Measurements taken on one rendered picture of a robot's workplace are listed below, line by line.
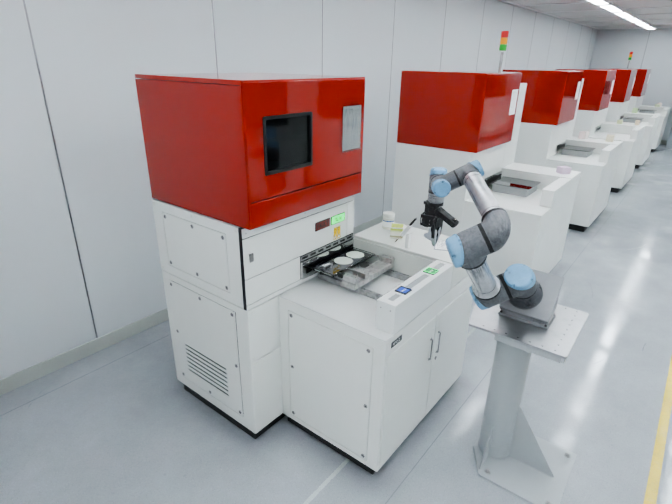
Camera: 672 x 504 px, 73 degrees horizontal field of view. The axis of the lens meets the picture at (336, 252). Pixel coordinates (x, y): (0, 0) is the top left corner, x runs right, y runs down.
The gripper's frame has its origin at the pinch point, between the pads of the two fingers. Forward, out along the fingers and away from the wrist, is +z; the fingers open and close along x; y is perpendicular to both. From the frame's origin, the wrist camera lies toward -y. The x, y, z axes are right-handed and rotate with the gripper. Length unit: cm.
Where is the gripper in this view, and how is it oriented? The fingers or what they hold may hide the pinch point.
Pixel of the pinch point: (435, 243)
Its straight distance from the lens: 219.1
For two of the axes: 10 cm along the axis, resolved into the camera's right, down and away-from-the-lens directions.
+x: -6.2, 2.9, -7.3
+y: -7.8, -2.5, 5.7
